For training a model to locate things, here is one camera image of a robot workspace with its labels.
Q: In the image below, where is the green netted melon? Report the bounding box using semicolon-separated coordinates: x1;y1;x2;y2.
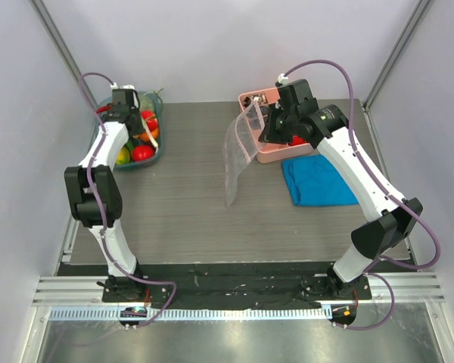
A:
138;88;163;114

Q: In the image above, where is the clear zip top bag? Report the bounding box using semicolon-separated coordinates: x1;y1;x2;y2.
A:
223;101;265;206

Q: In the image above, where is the green scallion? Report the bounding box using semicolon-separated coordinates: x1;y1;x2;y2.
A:
140;110;160;149

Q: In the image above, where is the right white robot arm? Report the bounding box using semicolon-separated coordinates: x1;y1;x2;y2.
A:
259;79;423;299

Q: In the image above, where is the red item in tray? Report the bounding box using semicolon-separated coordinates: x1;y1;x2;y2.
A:
288;135;306;147

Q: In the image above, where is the orange tangerine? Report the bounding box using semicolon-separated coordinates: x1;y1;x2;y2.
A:
139;127;160;142

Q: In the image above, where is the red chili pepper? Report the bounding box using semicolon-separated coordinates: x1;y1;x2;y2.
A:
96;104;112;114

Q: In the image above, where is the pink compartment tray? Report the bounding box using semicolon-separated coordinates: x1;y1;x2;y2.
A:
238;88;314;163

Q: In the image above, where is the blue plastic fruit basket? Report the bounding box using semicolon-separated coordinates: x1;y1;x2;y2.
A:
115;91;164;172

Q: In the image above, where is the yellow lemon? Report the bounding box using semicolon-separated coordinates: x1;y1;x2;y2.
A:
116;147;131;165

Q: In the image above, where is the blue folded cloth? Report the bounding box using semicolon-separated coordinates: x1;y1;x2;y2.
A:
281;155;358;207

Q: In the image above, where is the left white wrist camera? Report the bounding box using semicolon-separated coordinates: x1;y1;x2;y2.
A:
110;82;135;90

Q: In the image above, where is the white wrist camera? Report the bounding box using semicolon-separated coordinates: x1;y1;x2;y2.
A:
275;73;290;88
110;82;135;90

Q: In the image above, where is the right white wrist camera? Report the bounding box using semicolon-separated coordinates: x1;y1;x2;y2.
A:
275;73;290;88

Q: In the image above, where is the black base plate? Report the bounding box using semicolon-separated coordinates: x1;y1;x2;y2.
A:
58;262;372;310

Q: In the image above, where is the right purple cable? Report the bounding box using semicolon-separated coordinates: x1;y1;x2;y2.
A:
283;59;442;330

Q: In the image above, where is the white slotted cable duct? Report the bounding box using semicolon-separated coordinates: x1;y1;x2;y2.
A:
49;305;332;322

